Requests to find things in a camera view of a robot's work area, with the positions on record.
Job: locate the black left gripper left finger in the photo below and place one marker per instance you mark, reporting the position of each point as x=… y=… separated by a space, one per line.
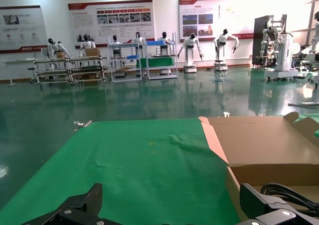
x=82 y=202

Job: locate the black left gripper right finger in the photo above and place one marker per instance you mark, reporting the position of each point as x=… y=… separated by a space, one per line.
x=251 y=197

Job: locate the open cardboard box with cutout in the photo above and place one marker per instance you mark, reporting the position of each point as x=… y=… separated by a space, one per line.
x=261 y=140

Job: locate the small brown box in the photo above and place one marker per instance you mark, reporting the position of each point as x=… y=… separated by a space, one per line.
x=60 y=55

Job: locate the large closed cardboard box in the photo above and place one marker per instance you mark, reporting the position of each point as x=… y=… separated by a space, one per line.
x=92 y=52

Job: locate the green table cloth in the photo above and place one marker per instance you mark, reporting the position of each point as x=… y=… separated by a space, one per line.
x=137 y=172

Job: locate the white floor base bar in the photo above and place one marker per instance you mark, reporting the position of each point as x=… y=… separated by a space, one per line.
x=306 y=104

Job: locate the black round stool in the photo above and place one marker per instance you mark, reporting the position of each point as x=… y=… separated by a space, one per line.
x=31 y=69

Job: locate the white robot on tall stand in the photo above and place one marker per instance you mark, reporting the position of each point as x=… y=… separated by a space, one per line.
x=284 y=58

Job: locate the white tall shelf rack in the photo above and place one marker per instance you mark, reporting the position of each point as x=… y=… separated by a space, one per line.
x=162 y=77

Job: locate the small blue tray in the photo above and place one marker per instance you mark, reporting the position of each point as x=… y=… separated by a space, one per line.
x=132 y=57

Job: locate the white long table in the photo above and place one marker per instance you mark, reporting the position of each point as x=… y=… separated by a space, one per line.
x=20 y=60

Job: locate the white humanoid robot arms spread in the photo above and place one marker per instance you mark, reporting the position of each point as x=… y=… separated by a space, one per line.
x=190 y=53

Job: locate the black upright panel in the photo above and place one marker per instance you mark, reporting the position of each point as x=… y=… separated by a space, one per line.
x=258 y=40

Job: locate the white humanoid robot leaning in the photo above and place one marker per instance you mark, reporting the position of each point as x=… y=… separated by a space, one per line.
x=52 y=47

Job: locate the green shelf cloth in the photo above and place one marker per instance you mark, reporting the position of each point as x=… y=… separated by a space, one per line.
x=157 y=62

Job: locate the white humanoid robot bent arms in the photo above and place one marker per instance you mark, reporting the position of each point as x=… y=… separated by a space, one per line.
x=220 y=39

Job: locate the white shelf rack blue top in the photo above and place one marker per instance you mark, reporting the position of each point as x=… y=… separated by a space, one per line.
x=124 y=45

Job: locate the white robot with dark head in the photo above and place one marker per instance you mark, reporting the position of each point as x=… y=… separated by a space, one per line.
x=314 y=40

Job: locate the blue flat tray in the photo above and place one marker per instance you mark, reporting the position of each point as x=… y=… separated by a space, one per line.
x=155 y=43

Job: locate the metal frame workbench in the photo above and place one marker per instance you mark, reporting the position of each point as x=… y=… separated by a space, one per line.
x=51 y=72
x=87 y=70

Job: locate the wall poster with grey icons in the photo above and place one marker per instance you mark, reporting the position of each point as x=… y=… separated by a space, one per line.
x=20 y=28

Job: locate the wall poster with four photos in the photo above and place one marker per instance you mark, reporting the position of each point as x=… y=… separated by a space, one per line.
x=211 y=16

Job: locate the wide wall poster photo row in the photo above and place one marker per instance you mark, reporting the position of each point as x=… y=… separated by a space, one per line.
x=112 y=18

